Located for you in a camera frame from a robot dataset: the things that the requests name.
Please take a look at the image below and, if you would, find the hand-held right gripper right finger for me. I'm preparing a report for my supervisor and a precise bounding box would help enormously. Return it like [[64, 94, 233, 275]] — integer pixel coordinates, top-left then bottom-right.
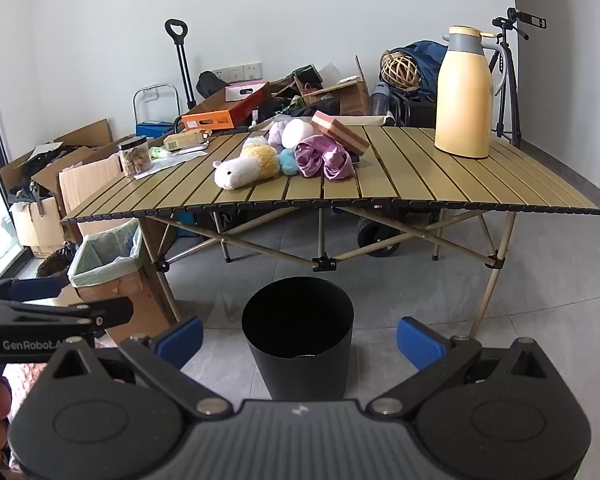
[[367, 316, 557, 417]]

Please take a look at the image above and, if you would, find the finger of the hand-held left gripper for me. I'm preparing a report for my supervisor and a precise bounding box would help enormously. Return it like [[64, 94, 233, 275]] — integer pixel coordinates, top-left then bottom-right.
[[0, 275, 74, 304], [0, 296, 134, 339]]

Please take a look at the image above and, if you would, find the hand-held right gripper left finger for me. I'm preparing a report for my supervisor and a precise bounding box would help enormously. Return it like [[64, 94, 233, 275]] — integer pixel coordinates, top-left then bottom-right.
[[44, 316, 233, 417]]

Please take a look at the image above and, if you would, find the black trash bin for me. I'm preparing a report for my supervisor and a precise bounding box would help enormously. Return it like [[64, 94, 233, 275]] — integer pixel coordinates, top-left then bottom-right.
[[241, 276, 356, 401]]

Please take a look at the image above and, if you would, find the white and yellow plush toy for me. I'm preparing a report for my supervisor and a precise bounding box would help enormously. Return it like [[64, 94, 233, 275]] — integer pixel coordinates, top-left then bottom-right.
[[212, 137, 281, 191]]

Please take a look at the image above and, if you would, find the shiny purple satin cloth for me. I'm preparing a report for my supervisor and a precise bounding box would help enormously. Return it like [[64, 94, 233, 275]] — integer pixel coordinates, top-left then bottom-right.
[[294, 136, 356, 180]]

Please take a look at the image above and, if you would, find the light blue fluffy cloth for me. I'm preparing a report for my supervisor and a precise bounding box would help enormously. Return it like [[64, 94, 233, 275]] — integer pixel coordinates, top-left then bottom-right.
[[278, 149, 301, 176]]

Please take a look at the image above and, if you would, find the pink layered sponge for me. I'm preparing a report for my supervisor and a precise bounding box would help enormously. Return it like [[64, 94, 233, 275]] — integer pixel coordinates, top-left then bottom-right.
[[311, 110, 371, 156]]

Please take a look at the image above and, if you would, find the white round foam sponge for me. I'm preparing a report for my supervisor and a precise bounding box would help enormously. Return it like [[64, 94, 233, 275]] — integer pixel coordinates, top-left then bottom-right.
[[281, 118, 318, 150]]

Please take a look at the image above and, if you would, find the cardboard bin box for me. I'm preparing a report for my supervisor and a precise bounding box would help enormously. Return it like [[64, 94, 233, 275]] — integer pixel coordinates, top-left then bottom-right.
[[67, 217, 179, 342]]

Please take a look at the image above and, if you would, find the green plastic liner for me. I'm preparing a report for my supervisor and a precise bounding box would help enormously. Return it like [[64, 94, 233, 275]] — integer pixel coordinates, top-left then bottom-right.
[[67, 218, 144, 289]]

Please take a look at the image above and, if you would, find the white cardboard box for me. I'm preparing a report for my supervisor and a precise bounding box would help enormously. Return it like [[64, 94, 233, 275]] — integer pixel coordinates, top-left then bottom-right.
[[12, 195, 67, 261]]

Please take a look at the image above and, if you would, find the clear snack jar black lid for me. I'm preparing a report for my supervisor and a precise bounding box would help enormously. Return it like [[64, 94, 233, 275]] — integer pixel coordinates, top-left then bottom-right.
[[117, 136, 153, 177]]

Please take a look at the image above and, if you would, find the white paper sheet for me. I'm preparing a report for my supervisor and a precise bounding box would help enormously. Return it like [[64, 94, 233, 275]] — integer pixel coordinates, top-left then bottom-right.
[[135, 145, 212, 181]]

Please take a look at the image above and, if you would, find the tan folding table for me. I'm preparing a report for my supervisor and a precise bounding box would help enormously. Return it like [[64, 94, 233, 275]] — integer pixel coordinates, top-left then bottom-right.
[[60, 122, 600, 338]]

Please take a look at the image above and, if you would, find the large open cardboard box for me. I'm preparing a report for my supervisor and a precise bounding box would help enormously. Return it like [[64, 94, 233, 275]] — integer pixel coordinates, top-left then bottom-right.
[[0, 119, 131, 201]]

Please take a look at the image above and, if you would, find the small blue box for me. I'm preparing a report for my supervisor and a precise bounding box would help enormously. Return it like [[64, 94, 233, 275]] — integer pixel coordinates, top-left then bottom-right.
[[136, 122, 173, 139]]

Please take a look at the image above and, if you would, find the yellow carton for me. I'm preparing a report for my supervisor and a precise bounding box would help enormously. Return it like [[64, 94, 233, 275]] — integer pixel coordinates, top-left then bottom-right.
[[163, 129, 211, 151]]

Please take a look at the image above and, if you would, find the orange cardboard box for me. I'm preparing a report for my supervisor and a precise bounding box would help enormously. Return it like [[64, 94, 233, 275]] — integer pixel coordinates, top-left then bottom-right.
[[180, 81, 271, 131]]

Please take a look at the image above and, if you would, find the black suitcase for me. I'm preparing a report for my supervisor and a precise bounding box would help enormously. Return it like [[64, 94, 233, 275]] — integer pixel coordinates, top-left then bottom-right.
[[390, 95, 438, 129]]

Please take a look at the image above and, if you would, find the grey water bottle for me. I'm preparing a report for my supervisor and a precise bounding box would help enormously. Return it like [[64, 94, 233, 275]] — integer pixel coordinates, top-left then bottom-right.
[[370, 82, 392, 116]]

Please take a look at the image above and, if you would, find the yellow thermos jug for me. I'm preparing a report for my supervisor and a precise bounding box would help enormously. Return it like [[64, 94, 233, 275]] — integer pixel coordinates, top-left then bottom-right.
[[434, 26, 508, 160]]

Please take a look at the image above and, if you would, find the black backpack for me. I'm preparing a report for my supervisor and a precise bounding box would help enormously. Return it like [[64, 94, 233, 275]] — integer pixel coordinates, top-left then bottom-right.
[[196, 71, 229, 99]]

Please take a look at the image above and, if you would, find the brown open cardboard box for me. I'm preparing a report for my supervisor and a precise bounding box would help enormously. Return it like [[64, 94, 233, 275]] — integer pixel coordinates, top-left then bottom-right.
[[300, 55, 371, 116]]

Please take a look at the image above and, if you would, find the black cloth heap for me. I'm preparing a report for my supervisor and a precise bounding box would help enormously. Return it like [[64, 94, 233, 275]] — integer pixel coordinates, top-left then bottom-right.
[[257, 97, 342, 122]]

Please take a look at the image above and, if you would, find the rattan ball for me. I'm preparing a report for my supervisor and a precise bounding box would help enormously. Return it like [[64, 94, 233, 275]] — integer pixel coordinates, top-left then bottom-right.
[[380, 50, 423, 90]]

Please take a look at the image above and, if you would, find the dark blue bag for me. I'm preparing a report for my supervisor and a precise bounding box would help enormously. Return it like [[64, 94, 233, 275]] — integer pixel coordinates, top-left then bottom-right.
[[390, 40, 451, 102]]

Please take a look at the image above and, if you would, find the white metal frame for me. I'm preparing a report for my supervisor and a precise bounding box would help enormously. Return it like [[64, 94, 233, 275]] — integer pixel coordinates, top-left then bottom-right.
[[132, 82, 181, 136]]

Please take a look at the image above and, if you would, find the wall socket panel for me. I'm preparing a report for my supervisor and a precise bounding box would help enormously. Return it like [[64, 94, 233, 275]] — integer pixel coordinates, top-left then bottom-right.
[[212, 62, 263, 83]]

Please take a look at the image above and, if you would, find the black trolley handle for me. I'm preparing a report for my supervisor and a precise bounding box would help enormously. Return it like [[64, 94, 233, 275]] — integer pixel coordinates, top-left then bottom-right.
[[164, 19, 198, 111]]

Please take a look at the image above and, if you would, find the black camera tripod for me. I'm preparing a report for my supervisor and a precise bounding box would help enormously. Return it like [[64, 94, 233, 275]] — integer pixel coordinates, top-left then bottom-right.
[[489, 7, 548, 148]]

